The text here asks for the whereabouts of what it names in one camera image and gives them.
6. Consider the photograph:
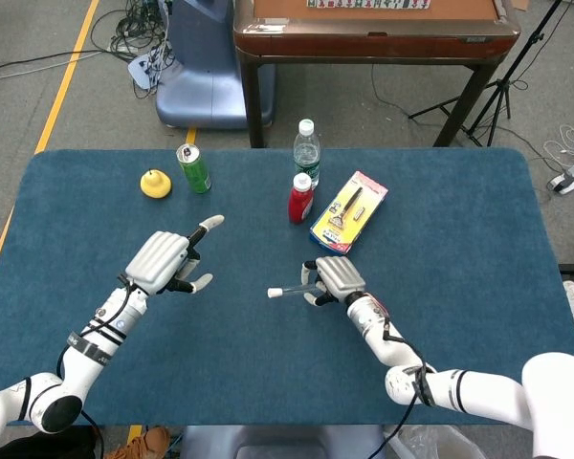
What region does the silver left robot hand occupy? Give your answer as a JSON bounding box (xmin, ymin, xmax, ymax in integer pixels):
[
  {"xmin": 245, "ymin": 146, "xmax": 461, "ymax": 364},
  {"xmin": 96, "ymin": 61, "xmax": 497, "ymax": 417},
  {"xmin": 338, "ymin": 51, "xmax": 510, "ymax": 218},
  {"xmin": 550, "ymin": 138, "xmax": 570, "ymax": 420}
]
[{"xmin": 123, "ymin": 214, "xmax": 226, "ymax": 295}]

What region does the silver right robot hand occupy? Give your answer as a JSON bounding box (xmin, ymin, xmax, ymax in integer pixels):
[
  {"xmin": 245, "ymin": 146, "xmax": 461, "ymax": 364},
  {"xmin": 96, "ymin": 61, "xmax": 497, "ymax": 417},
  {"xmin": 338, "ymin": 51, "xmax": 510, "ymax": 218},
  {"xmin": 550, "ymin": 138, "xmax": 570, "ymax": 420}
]
[{"xmin": 300, "ymin": 255, "xmax": 367, "ymax": 308}]

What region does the clear plastic tube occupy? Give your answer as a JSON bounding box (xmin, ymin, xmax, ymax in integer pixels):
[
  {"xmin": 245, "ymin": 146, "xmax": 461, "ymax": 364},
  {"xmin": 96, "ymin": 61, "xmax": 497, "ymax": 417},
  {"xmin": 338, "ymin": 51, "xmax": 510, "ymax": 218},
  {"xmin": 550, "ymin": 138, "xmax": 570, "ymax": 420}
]
[{"xmin": 277, "ymin": 282, "xmax": 326, "ymax": 296}]

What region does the yellow razor package box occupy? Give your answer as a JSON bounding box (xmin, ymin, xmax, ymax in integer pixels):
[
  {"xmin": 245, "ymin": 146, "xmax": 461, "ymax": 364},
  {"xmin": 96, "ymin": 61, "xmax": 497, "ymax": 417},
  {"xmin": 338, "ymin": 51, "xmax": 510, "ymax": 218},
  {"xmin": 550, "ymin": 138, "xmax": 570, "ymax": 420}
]
[{"xmin": 309, "ymin": 170, "xmax": 389, "ymax": 260}]

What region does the yellow toy pear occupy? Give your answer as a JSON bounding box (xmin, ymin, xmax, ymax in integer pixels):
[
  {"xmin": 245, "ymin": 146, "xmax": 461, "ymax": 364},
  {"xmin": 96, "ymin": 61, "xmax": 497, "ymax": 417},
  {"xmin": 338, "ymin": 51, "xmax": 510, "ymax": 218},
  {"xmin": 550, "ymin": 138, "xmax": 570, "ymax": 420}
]
[{"xmin": 140, "ymin": 167, "xmax": 173, "ymax": 199}]

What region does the red ketchup bottle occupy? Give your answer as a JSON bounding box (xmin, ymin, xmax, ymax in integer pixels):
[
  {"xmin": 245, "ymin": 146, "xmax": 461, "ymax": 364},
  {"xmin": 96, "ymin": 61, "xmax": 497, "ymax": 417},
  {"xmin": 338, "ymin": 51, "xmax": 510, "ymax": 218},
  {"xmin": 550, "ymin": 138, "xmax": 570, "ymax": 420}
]
[{"xmin": 287, "ymin": 172, "xmax": 315, "ymax": 225}]

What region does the green soda can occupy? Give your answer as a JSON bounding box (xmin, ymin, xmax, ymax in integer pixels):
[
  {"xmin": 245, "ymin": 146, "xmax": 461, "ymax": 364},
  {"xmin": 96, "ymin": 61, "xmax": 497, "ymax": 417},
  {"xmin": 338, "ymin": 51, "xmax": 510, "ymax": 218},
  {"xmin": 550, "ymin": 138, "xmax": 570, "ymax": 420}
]
[{"xmin": 175, "ymin": 143, "xmax": 212, "ymax": 195}]

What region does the blue table mat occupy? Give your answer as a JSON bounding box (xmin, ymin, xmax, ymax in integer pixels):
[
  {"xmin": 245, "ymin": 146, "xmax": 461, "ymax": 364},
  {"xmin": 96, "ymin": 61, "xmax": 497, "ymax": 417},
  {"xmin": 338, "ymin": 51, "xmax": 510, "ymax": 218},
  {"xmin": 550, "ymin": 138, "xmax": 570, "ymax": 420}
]
[{"xmin": 0, "ymin": 147, "xmax": 574, "ymax": 426}]

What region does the clear plastic water bottle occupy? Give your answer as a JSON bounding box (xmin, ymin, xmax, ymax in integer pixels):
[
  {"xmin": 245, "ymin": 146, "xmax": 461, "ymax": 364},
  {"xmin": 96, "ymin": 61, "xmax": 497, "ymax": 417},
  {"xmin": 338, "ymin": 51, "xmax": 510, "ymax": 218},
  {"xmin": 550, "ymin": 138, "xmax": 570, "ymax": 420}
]
[{"xmin": 293, "ymin": 119, "xmax": 322, "ymax": 190}]

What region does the blue-grey robot torso base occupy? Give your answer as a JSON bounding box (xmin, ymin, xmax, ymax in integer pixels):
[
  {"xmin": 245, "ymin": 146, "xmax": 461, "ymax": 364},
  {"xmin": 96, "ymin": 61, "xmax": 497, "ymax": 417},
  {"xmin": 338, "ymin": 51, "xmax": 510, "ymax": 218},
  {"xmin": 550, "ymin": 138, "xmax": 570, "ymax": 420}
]
[{"xmin": 179, "ymin": 424, "xmax": 387, "ymax": 459}]

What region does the brown leather shoe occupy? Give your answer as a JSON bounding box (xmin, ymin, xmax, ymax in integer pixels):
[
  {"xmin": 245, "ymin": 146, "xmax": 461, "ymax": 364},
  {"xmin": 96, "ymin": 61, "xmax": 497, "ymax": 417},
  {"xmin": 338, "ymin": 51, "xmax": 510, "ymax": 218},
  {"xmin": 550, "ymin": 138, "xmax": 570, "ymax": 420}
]
[{"xmin": 105, "ymin": 426, "xmax": 173, "ymax": 459}]

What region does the white multi-socket adapter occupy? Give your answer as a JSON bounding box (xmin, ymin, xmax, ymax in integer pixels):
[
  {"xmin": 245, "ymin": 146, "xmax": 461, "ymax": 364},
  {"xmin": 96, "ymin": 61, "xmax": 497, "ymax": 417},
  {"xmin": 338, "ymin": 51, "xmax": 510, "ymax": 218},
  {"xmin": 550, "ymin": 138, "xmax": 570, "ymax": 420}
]
[{"xmin": 126, "ymin": 50, "xmax": 166, "ymax": 92}]

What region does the clear plastic bag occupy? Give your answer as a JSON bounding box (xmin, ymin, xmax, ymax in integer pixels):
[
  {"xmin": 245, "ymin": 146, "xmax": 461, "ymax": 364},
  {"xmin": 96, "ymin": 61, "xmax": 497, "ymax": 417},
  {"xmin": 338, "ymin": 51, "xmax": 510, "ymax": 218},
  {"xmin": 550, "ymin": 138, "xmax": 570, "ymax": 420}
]
[{"xmin": 382, "ymin": 423, "xmax": 489, "ymax": 459}]

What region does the brown mahjong table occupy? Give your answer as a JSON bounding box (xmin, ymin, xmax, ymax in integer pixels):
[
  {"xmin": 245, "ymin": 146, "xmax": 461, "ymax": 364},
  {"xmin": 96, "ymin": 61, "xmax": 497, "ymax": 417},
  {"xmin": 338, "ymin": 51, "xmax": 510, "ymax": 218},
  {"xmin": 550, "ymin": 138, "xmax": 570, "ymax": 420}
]
[{"xmin": 232, "ymin": 0, "xmax": 521, "ymax": 148}]

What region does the black tripod stand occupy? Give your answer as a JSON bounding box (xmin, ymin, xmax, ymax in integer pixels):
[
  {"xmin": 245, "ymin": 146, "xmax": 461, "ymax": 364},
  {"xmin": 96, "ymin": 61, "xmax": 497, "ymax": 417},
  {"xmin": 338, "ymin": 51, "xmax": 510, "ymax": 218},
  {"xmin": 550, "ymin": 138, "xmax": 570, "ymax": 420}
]
[{"xmin": 408, "ymin": 0, "xmax": 574, "ymax": 147}]

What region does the white power strip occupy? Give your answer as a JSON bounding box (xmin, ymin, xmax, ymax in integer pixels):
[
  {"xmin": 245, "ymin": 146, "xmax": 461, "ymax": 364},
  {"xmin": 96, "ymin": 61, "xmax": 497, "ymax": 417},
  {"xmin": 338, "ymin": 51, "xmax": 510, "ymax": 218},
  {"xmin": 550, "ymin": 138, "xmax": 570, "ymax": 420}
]
[{"xmin": 547, "ymin": 161, "xmax": 574, "ymax": 195}]

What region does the face-up mahjong tile row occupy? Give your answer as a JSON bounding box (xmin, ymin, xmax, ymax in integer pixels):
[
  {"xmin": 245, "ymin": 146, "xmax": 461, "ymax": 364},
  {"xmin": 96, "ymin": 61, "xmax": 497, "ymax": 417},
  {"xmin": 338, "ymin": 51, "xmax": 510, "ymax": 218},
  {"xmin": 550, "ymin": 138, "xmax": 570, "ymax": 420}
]
[{"xmin": 306, "ymin": 0, "xmax": 431, "ymax": 11}]

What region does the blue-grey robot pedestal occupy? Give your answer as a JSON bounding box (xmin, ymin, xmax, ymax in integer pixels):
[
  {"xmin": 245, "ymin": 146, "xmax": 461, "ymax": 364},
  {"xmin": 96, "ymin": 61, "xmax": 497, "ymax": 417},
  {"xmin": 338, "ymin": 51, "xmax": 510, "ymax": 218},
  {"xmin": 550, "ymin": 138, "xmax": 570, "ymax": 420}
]
[{"xmin": 155, "ymin": 0, "xmax": 276, "ymax": 129}]

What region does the black cable bundle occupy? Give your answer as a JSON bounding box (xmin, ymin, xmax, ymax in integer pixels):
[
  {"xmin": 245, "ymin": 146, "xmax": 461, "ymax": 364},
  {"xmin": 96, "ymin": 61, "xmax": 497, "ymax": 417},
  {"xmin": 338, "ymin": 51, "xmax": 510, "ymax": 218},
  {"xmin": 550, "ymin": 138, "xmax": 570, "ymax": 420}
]
[{"xmin": 90, "ymin": 0, "xmax": 173, "ymax": 99}]

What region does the white coiled cable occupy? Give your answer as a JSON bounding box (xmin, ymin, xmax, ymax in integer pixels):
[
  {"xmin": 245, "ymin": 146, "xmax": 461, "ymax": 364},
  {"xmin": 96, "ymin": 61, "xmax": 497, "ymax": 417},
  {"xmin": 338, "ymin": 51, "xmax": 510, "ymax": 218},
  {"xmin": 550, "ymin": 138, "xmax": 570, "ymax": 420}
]
[{"xmin": 543, "ymin": 123, "xmax": 574, "ymax": 166}]

